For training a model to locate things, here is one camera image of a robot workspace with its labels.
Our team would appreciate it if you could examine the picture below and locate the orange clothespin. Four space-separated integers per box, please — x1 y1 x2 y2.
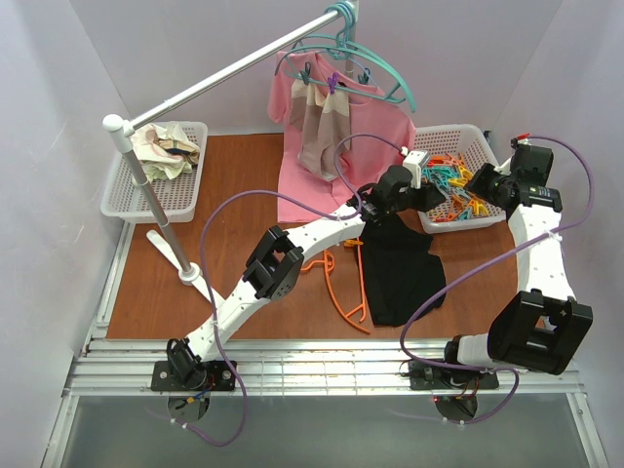
343 239 363 248

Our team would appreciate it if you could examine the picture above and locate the black underwear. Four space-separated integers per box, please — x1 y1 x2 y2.
360 214 446 327

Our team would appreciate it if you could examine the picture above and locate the orange plastic hanger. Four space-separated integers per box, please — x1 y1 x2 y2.
301 242 371 336

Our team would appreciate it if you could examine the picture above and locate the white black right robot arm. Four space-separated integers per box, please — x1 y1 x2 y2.
444 139 593 375

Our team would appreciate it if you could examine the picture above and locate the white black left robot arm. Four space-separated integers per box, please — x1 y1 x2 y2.
166 165 445 391

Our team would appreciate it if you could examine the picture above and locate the beige brown underwear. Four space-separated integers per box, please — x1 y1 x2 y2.
289 80 351 181

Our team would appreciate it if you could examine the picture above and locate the teal clip hanger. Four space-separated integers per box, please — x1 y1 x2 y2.
275 43 389 101

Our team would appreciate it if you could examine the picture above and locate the teal plastic hanger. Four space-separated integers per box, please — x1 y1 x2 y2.
324 1 416 112

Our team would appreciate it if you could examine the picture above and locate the pile of colourful clothespins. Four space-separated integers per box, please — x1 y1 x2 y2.
422 153 490 222

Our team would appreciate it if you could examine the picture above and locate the white clothespin basket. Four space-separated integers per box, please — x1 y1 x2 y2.
413 124 505 234

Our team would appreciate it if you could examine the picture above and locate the pink t-shirt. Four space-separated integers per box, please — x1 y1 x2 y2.
267 52 415 223

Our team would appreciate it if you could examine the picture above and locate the purple clothespin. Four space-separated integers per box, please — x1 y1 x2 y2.
326 72 338 95

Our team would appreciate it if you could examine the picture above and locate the white metal clothes rack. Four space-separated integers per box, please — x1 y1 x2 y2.
102 1 358 305

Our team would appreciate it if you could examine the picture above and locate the pile of light clothes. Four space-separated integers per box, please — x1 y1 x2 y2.
131 122 201 182

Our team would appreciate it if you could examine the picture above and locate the white clothes basket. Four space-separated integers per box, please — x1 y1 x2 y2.
100 121 208 223

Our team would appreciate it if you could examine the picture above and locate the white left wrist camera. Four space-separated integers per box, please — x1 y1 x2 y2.
401 146 430 189

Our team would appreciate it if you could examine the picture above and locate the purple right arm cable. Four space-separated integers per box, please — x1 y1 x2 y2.
399 134 596 426

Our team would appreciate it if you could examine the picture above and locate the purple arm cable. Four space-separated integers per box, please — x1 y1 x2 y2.
199 133 410 448
399 134 596 426

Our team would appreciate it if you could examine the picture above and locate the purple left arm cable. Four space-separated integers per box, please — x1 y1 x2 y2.
199 133 410 448

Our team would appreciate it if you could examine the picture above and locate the aluminium rail frame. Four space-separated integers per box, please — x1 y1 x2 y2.
43 225 607 467

